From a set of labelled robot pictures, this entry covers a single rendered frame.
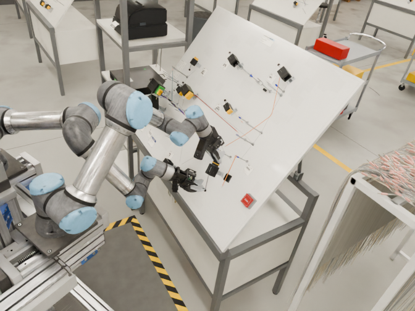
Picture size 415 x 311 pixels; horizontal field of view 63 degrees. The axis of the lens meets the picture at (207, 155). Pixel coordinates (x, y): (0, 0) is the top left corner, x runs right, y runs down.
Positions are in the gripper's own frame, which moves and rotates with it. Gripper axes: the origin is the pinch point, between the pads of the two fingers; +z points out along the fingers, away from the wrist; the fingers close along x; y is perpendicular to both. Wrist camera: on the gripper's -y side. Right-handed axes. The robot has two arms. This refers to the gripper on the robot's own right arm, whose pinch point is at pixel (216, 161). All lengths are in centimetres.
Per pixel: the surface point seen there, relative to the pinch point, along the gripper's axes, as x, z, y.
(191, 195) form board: 10.9, 16.6, -18.9
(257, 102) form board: -1.0, -9.4, 36.8
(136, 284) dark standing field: 49, 81, -80
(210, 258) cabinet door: -9, 42, -36
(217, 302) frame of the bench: -15, 68, -50
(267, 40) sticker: 12, -24, 68
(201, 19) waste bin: 354, 117, 255
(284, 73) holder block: -15, -24, 47
